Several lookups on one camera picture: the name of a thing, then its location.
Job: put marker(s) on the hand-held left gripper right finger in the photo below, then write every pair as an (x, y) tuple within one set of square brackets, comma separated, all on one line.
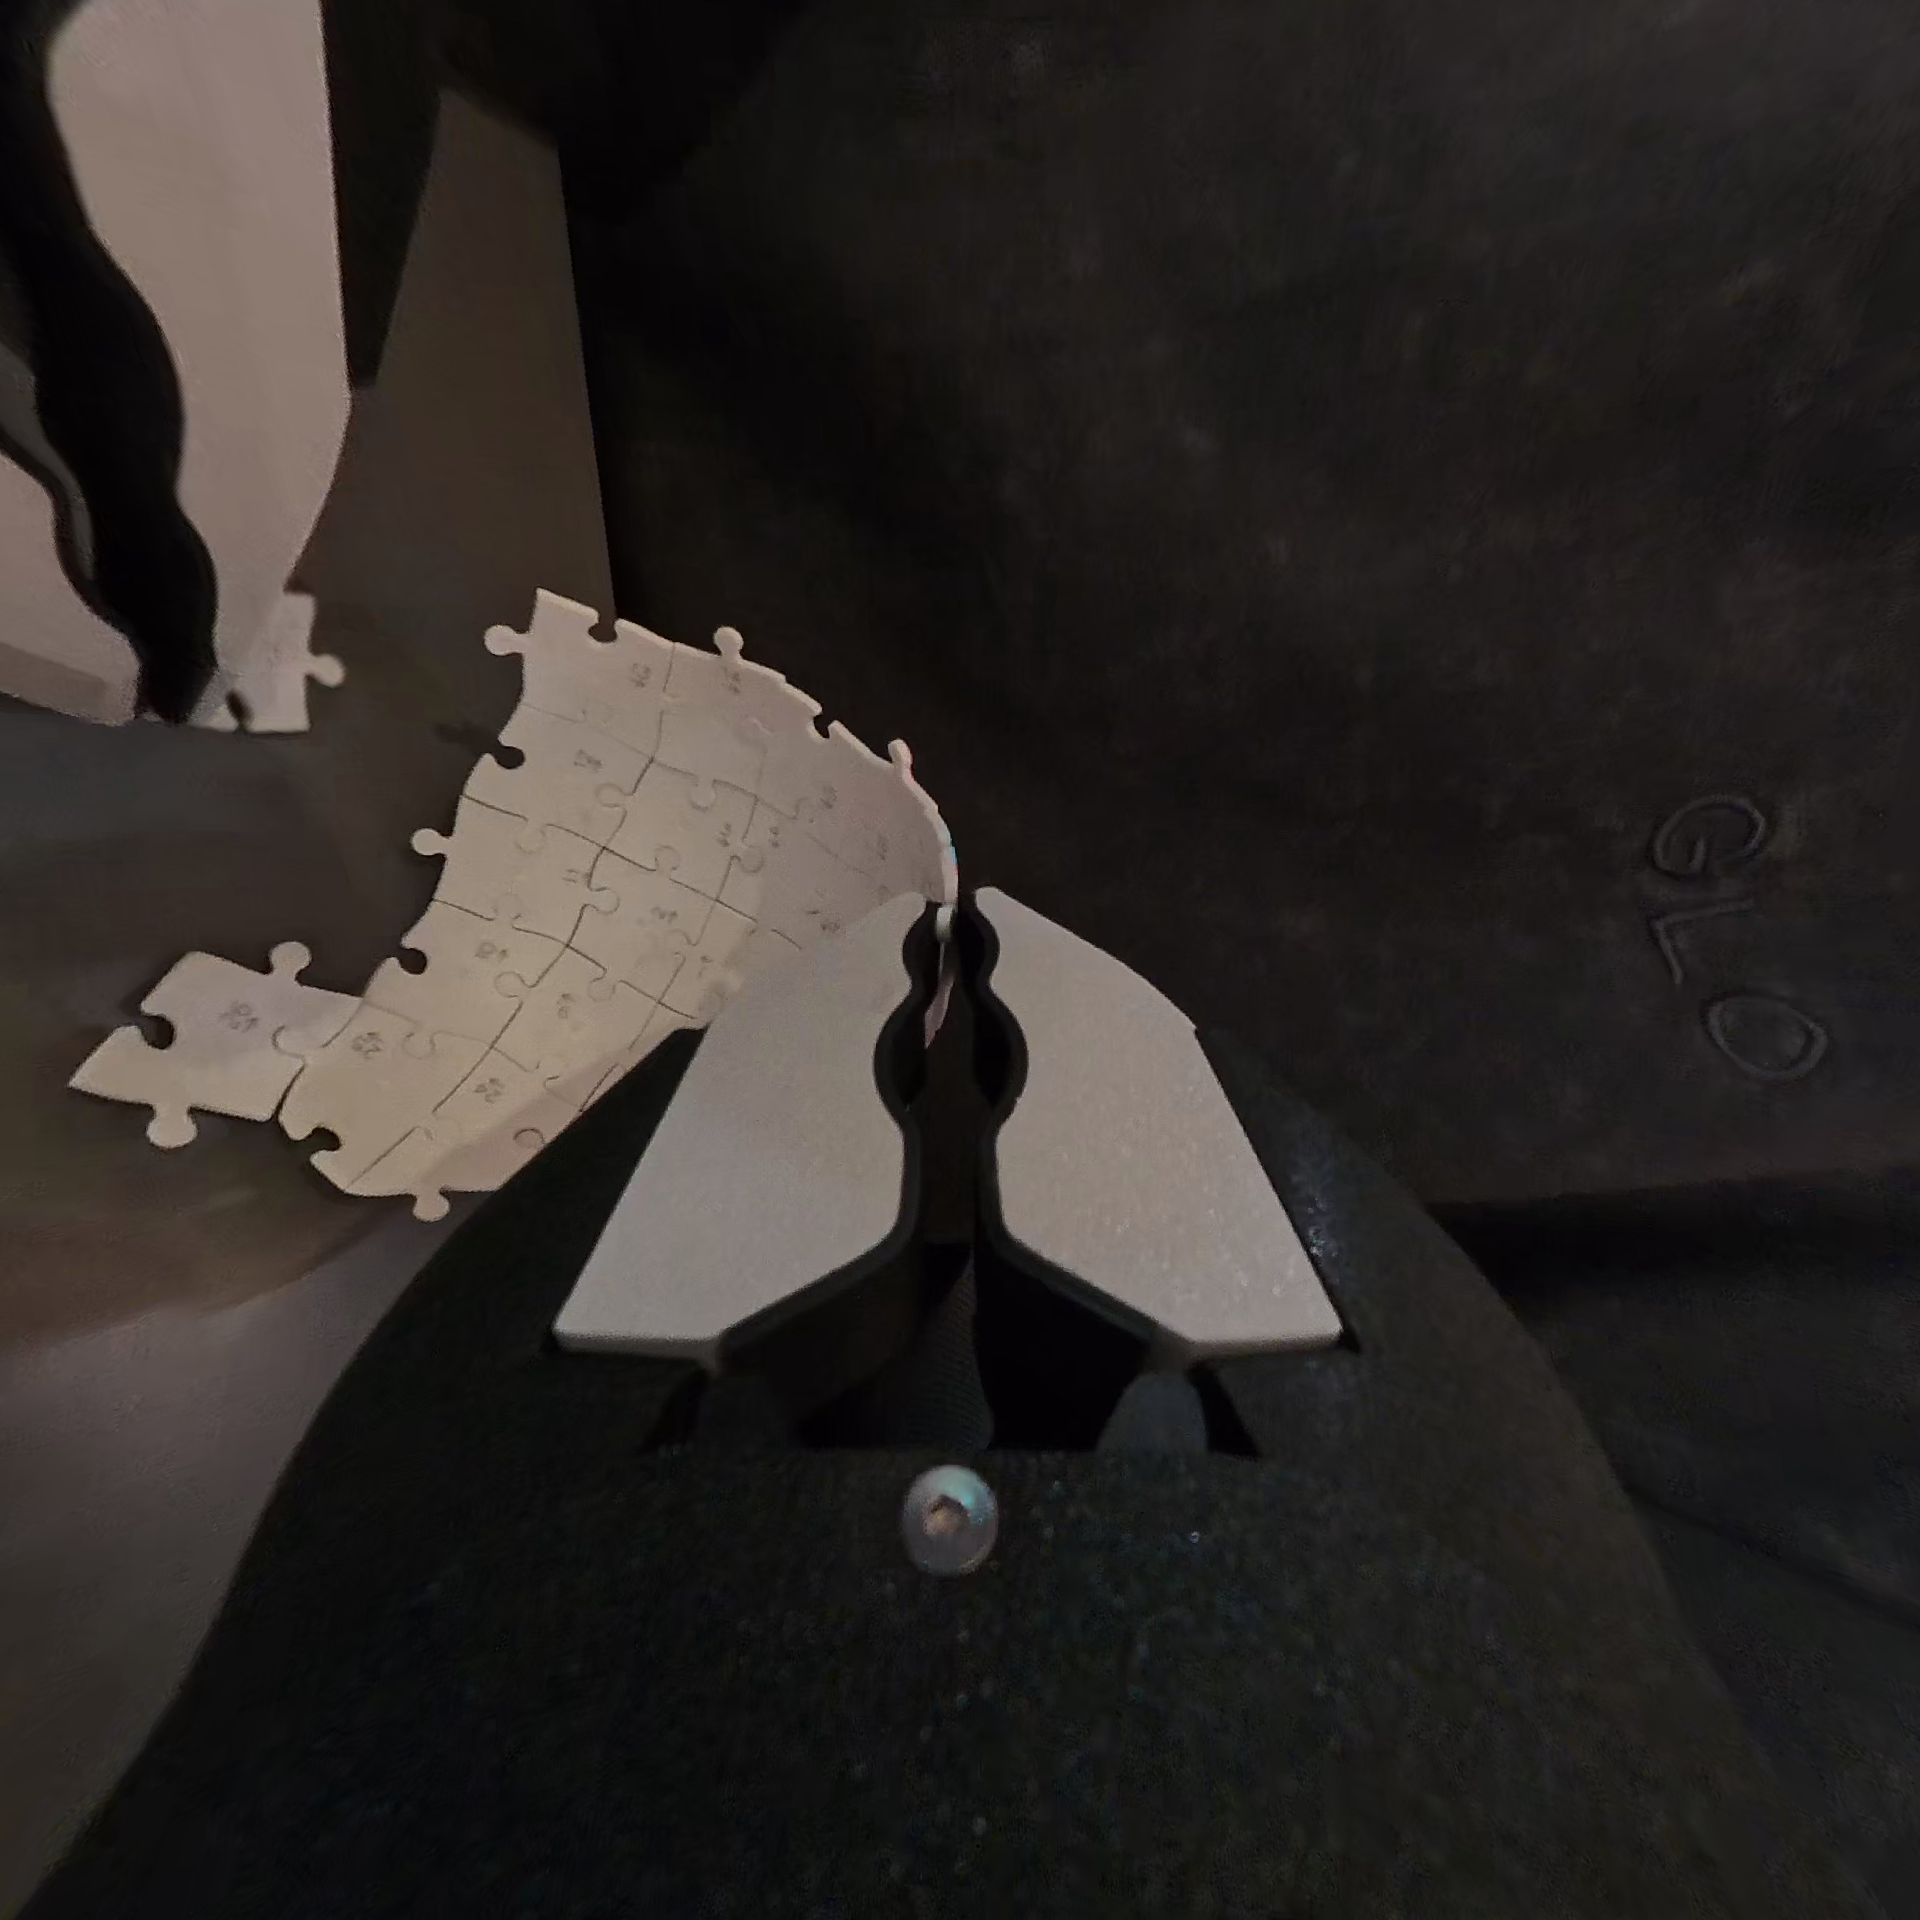
[(1154, 1171)]

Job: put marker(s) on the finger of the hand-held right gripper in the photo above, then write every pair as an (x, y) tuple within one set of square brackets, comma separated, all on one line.
[(240, 300), (44, 615)]

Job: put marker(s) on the partly built puzzle ball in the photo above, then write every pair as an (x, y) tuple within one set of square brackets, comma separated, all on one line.
[(601, 871)]

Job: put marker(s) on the single white puzzle piece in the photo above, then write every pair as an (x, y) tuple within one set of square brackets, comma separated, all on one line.
[(293, 675)]

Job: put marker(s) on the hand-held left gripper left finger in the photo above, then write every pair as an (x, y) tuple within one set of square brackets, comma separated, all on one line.
[(750, 1171)]

